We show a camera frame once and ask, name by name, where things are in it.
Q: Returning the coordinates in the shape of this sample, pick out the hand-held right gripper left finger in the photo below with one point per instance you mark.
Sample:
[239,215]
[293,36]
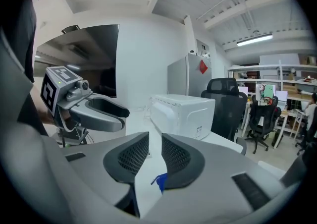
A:
[99,163]

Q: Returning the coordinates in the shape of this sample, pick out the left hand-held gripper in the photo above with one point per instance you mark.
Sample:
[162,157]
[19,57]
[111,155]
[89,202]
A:
[53,86]

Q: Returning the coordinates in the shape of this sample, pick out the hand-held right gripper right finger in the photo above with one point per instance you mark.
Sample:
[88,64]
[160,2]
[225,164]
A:
[213,183]

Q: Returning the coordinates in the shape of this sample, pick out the blue cloth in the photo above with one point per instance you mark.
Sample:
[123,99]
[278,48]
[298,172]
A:
[161,180]

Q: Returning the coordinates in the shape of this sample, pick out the person's left forearm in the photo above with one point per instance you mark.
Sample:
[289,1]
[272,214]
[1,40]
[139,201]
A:
[47,117]

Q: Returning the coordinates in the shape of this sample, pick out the black stand with green parts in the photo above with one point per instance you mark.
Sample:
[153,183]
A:
[79,136]

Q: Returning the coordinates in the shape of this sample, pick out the white microwave oven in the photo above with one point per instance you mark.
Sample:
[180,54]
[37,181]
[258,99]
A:
[183,115]

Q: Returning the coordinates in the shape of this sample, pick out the black mesh office chair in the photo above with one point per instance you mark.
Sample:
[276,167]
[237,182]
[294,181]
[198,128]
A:
[226,109]

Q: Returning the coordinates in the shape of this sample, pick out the black bag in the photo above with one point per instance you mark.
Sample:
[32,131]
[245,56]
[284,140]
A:
[277,138]

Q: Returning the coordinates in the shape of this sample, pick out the black office chair with poster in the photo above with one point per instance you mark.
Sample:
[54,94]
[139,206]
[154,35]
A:
[262,119]

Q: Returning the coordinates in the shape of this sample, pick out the grey refrigerator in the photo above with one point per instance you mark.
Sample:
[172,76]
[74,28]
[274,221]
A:
[188,75]

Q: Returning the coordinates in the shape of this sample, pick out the black bar atop screen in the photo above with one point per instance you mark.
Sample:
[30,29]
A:
[71,29]

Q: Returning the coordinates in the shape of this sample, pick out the computer monitor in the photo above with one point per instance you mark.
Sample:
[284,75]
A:
[281,95]
[243,91]

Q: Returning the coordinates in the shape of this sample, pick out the colourful cartoon poster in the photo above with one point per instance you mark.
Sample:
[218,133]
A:
[265,94]

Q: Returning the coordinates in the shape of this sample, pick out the red diamond paper decoration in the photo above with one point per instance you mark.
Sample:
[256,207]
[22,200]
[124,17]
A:
[203,67]

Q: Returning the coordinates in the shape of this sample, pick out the items atop refrigerator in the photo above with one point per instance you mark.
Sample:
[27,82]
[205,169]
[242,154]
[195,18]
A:
[204,53]

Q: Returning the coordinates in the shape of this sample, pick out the person's black shirt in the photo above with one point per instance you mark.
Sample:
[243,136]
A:
[19,32]

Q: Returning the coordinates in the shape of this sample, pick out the white storage shelving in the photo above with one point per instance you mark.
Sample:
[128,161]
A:
[272,68]

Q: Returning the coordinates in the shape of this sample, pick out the ceiling tube light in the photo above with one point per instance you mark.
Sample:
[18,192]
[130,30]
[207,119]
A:
[254,39]

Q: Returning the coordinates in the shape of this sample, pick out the large black wall screen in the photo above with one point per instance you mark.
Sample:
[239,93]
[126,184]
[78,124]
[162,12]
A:
[94,52]

